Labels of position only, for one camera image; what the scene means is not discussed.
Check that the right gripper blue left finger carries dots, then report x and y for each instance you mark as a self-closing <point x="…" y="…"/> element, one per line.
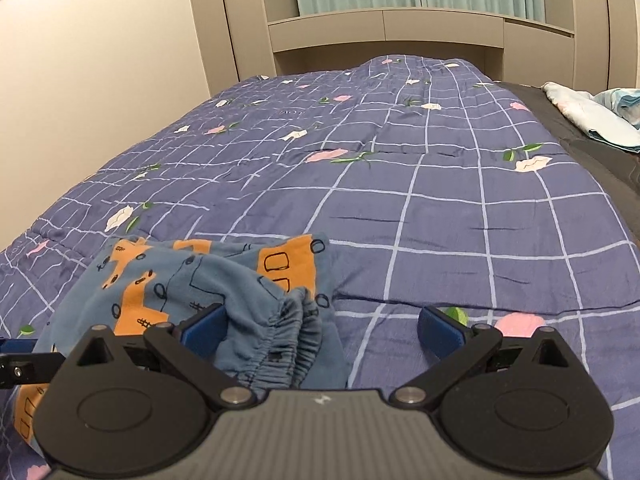
<point x="204" y="332"/>

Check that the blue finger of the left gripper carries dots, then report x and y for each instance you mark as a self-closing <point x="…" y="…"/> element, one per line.
<point x="17" y="346"/>

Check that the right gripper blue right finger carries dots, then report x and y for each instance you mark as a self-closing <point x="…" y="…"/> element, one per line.
<point x="442" y="330"/>

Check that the white blue crumpled cloth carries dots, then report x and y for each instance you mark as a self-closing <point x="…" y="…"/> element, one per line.
<point x="610" y="117"/>

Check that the blue orange patterned pants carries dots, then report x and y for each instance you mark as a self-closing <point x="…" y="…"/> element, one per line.
<point x="282" y="331"/>

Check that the dark grey mattress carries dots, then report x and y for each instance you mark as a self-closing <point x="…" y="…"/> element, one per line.
<point x="617" y="171"/>

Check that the purple plaid floral quilt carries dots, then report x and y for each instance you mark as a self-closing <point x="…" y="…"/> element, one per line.
<point x="432" y="183"/>

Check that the beige headboard cabinet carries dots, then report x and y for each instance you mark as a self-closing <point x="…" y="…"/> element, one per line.
<point x="588" y="45"/>

